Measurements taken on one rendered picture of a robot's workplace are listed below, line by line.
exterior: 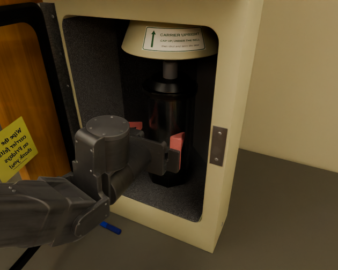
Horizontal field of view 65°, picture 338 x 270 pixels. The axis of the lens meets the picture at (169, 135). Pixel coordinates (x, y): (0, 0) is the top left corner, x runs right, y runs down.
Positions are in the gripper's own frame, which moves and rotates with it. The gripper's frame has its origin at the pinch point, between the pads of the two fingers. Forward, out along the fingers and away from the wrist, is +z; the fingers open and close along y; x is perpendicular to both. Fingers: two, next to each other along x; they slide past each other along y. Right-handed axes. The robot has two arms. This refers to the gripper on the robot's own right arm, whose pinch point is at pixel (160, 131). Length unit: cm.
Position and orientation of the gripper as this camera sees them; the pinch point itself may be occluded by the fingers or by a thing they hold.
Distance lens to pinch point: 53.6
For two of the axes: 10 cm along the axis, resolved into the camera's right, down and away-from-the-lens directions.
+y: -9.1, -2.3, 3.6
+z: 4.2, -4.4, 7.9
